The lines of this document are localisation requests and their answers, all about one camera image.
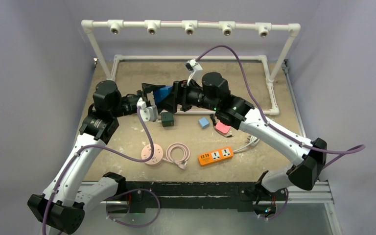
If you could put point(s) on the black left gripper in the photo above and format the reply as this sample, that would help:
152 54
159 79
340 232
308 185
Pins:
146 89

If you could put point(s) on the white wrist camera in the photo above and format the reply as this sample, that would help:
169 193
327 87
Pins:
193 66
147 113

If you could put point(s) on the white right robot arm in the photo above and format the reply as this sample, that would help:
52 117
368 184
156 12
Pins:
307 156

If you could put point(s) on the blue cube socket adapter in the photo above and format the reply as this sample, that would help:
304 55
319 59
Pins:
161 93

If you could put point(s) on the pink round socket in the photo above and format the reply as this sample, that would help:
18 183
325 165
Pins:
152 154

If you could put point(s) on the orange power strip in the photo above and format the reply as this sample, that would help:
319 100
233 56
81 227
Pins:
215 156

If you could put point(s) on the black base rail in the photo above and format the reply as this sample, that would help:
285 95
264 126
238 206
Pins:
240 196

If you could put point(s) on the light blue USB charger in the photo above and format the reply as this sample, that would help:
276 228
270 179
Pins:
203 123

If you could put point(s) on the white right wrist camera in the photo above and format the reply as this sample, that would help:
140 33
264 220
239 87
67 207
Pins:
193 66

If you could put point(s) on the white PVC pipe frame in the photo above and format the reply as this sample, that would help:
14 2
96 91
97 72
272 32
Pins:
189 27

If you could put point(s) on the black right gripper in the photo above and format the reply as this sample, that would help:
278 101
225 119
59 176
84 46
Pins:
177 97

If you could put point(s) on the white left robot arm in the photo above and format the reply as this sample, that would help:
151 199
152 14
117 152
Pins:
62 206

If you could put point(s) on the pink small charger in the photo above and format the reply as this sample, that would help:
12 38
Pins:
222 128

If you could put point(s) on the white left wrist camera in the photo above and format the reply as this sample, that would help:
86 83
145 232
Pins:
147 113

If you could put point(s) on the dark green cube plug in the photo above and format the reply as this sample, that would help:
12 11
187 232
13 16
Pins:
167 119

